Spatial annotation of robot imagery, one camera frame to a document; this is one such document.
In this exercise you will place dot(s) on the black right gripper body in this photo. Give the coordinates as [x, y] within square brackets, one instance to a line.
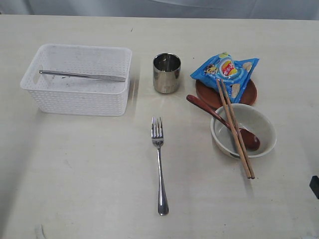
[314, 185]

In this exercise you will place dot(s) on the brown wooden chopstick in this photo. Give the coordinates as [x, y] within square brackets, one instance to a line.
[235, 136]
[228, 102]

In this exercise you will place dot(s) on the red-brown wooden spoon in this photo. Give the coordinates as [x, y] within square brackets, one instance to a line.
[250, 140]

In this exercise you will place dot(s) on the white floral ceramic bowl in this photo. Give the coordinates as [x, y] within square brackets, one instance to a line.
[251, 119]

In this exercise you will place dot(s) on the blue chips bag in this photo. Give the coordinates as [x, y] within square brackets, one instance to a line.
[234, 74]

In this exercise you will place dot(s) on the brown round wooden plate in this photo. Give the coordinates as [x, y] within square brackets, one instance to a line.
[212, 97]

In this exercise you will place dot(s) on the silver metal fork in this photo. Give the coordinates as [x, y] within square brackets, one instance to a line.
[157, 140]

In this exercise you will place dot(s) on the silver metal cup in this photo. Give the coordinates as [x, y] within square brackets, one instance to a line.
[166, 71]

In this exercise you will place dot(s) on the white perforated plastic basket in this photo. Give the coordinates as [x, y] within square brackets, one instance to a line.
[77, 96]

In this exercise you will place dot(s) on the silver metal knife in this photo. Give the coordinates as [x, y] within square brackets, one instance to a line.
[88, 76]

